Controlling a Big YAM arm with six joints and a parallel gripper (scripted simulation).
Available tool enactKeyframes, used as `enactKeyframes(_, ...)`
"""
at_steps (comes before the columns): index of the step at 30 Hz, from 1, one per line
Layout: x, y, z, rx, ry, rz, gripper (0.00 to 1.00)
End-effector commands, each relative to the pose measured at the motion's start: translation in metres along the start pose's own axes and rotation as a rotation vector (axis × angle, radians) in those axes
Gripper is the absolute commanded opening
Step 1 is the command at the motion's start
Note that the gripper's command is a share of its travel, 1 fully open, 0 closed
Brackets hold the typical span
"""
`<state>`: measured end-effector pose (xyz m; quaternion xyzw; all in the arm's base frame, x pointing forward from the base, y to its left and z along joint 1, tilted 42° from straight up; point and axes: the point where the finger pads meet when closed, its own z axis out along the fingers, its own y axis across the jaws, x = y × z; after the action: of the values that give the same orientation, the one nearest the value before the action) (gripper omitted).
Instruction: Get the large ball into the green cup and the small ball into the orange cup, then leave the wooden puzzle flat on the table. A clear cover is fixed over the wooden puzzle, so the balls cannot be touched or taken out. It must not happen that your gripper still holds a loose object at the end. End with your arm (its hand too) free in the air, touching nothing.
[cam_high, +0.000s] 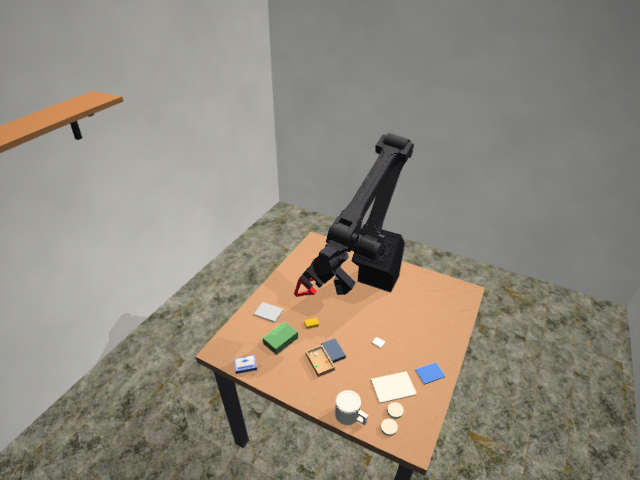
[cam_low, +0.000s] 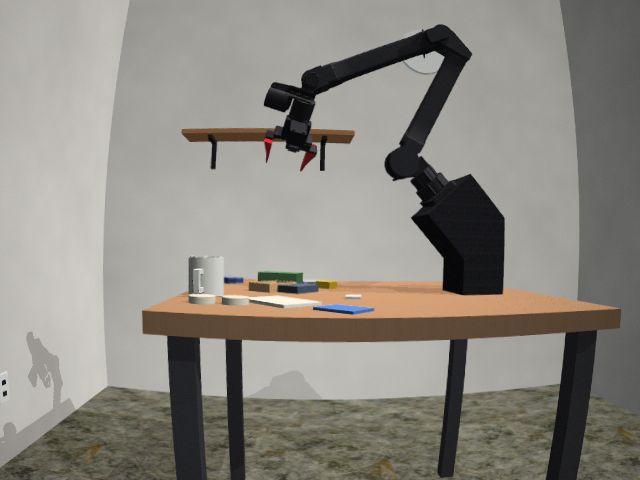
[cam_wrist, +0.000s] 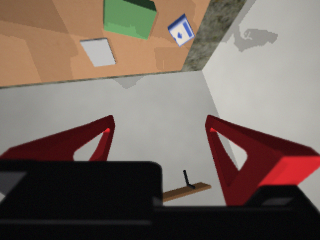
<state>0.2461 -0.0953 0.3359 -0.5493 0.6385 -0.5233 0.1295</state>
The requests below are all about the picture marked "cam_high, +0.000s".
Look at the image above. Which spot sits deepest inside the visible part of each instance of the cream round disc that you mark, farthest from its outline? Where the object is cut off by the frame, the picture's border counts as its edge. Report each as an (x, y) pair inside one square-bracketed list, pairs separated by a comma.
[(395, 410), (389, 427)]

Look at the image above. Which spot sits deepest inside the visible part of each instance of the wooden ball-in-hole puzzle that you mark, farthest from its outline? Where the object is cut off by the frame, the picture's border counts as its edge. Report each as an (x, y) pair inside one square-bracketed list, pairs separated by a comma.
[(320, 360)]

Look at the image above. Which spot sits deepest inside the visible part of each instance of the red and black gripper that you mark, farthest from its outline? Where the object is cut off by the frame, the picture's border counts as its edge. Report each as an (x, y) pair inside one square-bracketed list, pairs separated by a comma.
[(304, 279)]

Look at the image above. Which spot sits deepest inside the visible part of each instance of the blue flat square pad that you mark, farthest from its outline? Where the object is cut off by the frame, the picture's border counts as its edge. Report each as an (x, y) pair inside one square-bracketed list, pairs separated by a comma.
[(430, 373)]

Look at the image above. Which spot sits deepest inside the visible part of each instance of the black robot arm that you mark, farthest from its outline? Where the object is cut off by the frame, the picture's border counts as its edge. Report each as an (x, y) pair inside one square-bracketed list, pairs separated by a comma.
[(341, 239)]

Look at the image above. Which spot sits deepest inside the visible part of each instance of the grey mug with white handle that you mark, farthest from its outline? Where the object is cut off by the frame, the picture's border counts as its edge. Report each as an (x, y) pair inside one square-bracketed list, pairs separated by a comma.
[(347, 408)]

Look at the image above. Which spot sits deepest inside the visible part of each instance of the yellow block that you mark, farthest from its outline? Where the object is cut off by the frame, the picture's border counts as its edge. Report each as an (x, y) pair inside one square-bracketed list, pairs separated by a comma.
[(311, 323)]

